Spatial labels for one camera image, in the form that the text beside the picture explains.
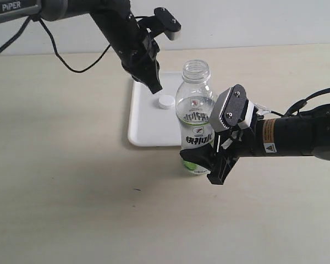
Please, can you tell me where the white plastic tray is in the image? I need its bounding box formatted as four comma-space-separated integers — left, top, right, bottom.
128, 72, 183, 147

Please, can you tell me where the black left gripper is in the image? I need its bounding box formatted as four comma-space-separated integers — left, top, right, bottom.
90, 8, 163, 94

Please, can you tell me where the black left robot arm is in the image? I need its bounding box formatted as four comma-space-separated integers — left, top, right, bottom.
0, 1, 162, 94

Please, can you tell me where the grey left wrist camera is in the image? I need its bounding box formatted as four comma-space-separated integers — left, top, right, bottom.
137, 7, 182, 41

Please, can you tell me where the clear plastic drink bottle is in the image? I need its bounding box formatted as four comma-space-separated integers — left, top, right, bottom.
174, 59, 218, 177

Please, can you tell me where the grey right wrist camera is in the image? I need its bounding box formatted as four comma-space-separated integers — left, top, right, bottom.
209, 84, 248, 133

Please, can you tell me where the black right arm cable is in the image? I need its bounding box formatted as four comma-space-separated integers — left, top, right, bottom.
266, 86, 330, 118

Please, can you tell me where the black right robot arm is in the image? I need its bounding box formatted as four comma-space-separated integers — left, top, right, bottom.
180, 104, 330, 185

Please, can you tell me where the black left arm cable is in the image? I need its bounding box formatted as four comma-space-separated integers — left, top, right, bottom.
0, 15, 112, 74

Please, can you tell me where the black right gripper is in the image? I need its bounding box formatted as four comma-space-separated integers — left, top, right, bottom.
179, 103, 260, 185

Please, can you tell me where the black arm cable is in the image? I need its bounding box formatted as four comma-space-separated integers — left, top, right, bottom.
266, 86, 330, 118
0, 15, 112, 74

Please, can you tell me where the white bottle cap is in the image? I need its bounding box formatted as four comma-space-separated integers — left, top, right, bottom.
158, 95, 175, 109

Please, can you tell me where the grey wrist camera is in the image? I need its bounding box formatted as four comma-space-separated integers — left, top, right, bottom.
209, 84, 248, 133
137, 7, 182, 41

